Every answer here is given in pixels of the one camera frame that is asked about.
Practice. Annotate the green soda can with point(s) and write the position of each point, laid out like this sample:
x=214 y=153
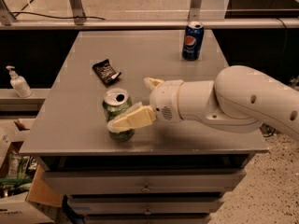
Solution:
x=115 y=102

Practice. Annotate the grey drawer cabinet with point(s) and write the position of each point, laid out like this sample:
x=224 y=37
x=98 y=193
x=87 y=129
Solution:
x=168 y=173

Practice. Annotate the black snack wrapper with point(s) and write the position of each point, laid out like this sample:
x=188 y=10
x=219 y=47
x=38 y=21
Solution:
x=105 y=72

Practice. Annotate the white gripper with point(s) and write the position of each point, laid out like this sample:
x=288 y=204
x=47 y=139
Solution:
x=164 y=102

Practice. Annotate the white pump sanitizer bottle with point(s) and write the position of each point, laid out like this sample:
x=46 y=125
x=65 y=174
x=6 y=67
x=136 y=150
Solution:
x=19 y=83

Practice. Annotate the white box lower left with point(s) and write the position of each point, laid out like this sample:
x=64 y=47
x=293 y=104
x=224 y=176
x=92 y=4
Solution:
x=17 y=210

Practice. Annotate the blue Pepsi can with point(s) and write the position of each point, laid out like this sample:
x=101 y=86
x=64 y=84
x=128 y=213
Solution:
x=193 y=38

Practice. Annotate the cardboard box with items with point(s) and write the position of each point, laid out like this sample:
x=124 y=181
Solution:
x=21 y=175

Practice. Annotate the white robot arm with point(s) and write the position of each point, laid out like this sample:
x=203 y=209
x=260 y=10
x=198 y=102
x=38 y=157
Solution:
x=240 y=99

